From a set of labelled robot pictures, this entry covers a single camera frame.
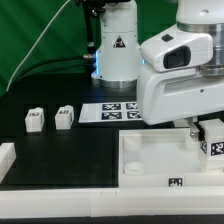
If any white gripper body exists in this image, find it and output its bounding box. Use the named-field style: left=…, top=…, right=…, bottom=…
left=137, top=64, right=224, bottom=125

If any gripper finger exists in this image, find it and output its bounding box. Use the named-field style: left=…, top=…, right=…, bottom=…
left=187, top=117, right=199, bottom=140

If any white square tabletop tray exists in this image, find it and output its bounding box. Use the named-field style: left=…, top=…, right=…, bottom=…
left=119, top=128, right=224, bottom=188

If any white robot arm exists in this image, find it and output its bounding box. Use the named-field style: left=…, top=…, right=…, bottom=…
left=92, top=0, right=224, bottom=125

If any white sheet with AprilTags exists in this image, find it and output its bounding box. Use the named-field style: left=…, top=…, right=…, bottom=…
left=79, top=102, right=141, bottom=123

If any white front obstacle bar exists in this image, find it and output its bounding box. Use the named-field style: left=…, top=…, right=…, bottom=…
left=0, top=187, right=224, bottom=219

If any white left obstacle block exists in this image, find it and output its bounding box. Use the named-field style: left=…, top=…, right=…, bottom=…
left=0, top=143, right=16, bottom=183

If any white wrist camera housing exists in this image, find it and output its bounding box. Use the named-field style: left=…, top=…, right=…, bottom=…
left=140, top=25, right=213, bottom=72

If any black cable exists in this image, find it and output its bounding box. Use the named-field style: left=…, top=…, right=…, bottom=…
left=16, top=55, right=94, bottom=83

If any black camera stand pole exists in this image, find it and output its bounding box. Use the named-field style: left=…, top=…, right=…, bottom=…
left=74, top=0, right=106, bottom=60

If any white cable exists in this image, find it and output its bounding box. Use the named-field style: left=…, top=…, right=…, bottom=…
left=5, top=0, right=72, bottom=93

